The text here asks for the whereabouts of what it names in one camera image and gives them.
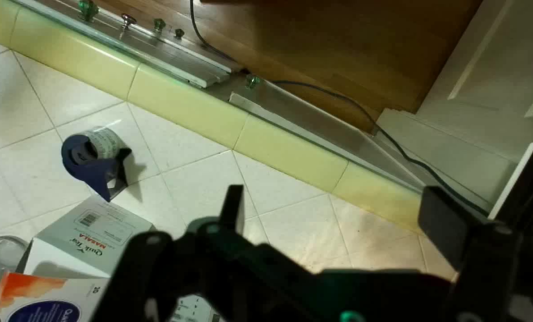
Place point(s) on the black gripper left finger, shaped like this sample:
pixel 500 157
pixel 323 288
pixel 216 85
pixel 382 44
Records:
pixel 232 207

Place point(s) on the white panelled door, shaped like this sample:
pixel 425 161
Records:
pixel 493 64

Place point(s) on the black monitor screen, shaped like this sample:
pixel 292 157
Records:
pixel 532 179

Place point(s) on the blue tape dispenser white tape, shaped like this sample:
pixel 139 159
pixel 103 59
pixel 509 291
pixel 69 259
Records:
pixel 81 157

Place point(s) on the white box grey print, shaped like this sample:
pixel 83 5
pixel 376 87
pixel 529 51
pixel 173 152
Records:
pixel 94 232

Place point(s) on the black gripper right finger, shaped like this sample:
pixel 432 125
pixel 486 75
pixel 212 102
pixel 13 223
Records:
pixel 452 229

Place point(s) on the white orange box blue circle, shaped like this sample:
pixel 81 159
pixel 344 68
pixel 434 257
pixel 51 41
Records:
pixel 35 297

